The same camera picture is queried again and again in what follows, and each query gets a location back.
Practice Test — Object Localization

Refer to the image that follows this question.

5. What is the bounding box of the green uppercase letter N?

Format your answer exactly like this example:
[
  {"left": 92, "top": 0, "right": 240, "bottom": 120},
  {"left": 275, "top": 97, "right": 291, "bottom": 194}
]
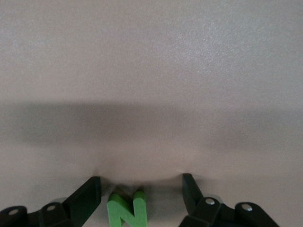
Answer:
[{"left": 107, "top": 185, "right": 148, "bottom": 227}]

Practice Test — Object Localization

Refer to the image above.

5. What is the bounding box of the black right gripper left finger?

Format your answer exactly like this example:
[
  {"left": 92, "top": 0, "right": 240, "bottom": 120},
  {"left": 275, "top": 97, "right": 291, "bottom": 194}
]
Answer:
[{"left": 0, "top": 176, "right": 102, "bottom": 227}]

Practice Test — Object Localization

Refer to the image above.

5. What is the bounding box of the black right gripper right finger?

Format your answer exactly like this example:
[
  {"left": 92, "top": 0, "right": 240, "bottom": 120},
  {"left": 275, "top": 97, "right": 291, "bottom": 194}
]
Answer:
[{"left": 178, "top": 173, "right": 285, "bottom": 227}]

